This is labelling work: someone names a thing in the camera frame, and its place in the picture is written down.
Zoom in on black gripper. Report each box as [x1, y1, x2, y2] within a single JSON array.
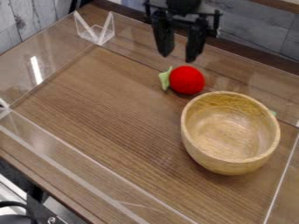
[[144, 0, 222, 63]]

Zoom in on red felt fruit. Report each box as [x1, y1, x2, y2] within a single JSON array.
[[159, 66, 206, 95]]

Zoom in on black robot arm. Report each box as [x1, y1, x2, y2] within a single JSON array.
[[144, 0, 222, 63]]

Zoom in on light wooden bowl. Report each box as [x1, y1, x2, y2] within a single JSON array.
[[181, 91, 280, 176]]

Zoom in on clear acrylic tray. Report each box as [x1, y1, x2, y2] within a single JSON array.
[[0, 15, 299, 224]]

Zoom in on black metal clamp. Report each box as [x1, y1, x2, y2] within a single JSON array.
[[0, 186, 69, 224]]

